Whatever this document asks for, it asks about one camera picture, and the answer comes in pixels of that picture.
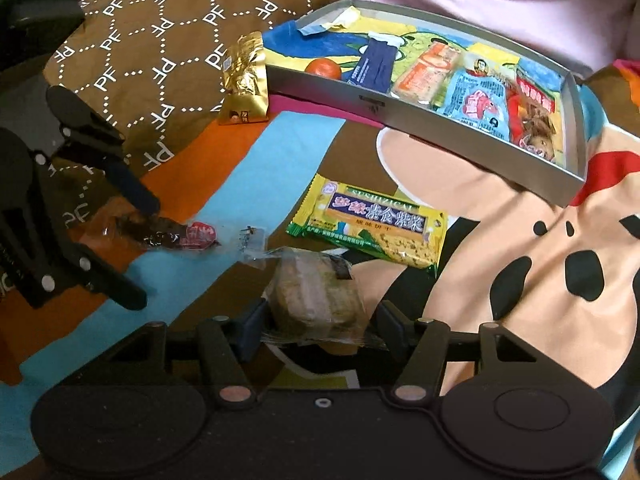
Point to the blue white stick packet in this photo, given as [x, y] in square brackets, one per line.
[372, 67]

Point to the dark object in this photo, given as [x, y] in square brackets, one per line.
[40, 10]

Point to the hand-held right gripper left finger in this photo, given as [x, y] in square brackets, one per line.
[251, 332]

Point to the brown patterned pillow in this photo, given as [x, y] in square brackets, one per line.
[150, 35]

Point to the green yellow cracker packet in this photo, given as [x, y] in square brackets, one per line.
[370, 220]

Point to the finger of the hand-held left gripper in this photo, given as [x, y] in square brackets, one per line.
[117, 292]
[132, 185]

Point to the grey metal tray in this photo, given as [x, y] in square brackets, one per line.
[450, 135]

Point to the orange tangerine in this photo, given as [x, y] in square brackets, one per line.
[322, 68]

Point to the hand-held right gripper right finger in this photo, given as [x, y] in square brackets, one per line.
[393, 331]

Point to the clear dark meat snack packet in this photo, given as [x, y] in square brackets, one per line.
[165, 235]

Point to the clear cookie packet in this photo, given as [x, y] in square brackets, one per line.
[315, 300]

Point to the red label brown balls packet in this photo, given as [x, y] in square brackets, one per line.
[537, 125]

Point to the gold foil snack packet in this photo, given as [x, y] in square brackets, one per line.
[245, 77]

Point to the cartoon dinosaur drawing paper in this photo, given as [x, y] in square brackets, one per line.
[295, 47]

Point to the orange white cake packet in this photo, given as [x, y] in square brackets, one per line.
[422, 75]

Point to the light blue snack packet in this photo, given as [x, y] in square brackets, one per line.
[475, 105]

